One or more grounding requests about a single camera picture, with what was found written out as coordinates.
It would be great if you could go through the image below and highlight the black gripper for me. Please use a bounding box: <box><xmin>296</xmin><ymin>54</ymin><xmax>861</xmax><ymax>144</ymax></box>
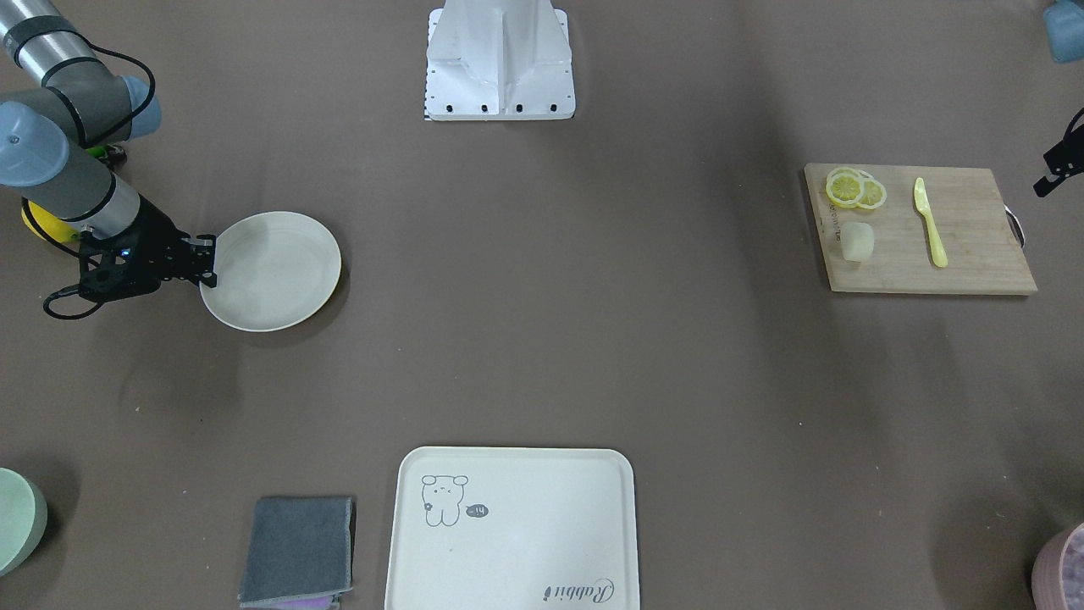
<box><xmin>78</xmin><ymin>197</ymin><xmax>219</xmax><ymax>302</ymax></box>

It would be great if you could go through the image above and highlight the black gripper at edge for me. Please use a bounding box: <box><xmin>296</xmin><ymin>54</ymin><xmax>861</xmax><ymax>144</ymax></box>
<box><xmin>1032</xmin><ymin>108</ymin><xmax>1083</xmax><ymax>198</ymax></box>

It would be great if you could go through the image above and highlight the cream round plate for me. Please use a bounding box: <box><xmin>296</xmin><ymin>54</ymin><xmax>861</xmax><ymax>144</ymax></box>
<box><xmin>201</xmin><ymin>211</ymin><xmax>341</xmax><ymax>333</ymax></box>

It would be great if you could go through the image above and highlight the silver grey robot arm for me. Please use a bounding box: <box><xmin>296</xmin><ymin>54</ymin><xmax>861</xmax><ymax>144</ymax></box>
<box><xmin>3</xmin><ymin>1</ymin><xmax>575</xmax><ymax>302</ymax></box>

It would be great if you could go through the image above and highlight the blue robot arm joint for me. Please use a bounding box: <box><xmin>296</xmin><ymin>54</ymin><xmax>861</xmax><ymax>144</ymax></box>
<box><xmin>1043</xmin><ymin>1</ymin><xmax>1083</xmax><ymax>64</ymax></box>

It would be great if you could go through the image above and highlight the white bun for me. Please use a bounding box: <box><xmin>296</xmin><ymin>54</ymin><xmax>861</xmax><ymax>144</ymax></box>
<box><xmin>839</xmin><ymin>221</ymin><xmax>876</xmax><ymax>263</ymax></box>

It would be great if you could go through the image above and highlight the cream rectangular tray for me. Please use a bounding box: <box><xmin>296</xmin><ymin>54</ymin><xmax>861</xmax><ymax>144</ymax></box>
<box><xmin>384</xmin><ymin>446</ymin><xmax>640</xmax><ymax>609</ymax></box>

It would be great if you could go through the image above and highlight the wooden cutting board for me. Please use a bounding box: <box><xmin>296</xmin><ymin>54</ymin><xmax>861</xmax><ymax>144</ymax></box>
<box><xmin>803</xmin><ymin>163</ymin><xmax>1037</xmax><ymax>297</ymax></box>

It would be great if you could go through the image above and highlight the yellow lemon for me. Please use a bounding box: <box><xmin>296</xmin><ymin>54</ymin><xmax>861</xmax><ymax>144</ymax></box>
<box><xmin>22</xmin><ymin>202</ymin><xmax>80</xmax><ymax>246</ymax></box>

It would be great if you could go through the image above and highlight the yellow plastic knife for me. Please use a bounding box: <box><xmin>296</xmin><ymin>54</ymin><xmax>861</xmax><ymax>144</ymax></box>
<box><xmin>913</xmin><ymin>177</ymin><xmax>949</xmax><ymax>268</ymax></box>

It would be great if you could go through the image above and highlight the lemon slice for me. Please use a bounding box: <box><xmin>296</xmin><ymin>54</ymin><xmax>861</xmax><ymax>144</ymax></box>
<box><xmin>825</xmin><ymin>167</ymin><xmax>865</xmax><ymax>208</ymax></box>
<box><xmin>856</xmin><ymin>170</ymin><xmax>887</xmax><ymax>211</ymax></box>

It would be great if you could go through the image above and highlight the grey folded cloth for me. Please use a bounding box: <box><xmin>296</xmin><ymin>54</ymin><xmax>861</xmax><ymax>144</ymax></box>
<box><xmin>238</xmin><ymin>496</ymin><xmax>354</xmax><ymax>603</ymax></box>

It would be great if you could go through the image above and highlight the green bowl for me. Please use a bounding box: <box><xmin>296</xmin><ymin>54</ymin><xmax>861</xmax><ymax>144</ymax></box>
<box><xmin>1</xmin><ymin>468</ymin><xmax>49</xmax><ymax>576</ymax></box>

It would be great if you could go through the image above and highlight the purple cloth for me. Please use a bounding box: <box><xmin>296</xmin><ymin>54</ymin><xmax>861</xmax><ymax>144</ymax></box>
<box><xmin>238</xmin><ymin>593</ymin><xmax>341</xmax><ymax>610</ymax></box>

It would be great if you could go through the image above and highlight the pink bowl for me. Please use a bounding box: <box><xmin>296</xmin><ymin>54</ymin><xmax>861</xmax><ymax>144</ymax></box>
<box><xmin>1031</xmin><ymin>524</ymin><xmax>1083</xmax><ymax>609</ymax></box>

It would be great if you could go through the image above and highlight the black cable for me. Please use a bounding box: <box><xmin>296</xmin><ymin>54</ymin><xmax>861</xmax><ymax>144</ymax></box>
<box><xmin>43</xmin><ymin>286</ymin><xmax>104</xmax><ymax>321</ymax></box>

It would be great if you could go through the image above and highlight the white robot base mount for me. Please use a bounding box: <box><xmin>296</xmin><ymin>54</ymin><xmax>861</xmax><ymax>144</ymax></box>
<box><xmin>423</xmin><ymin>1</ymin><xmax>577</xmax><ymax>121</ymax></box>

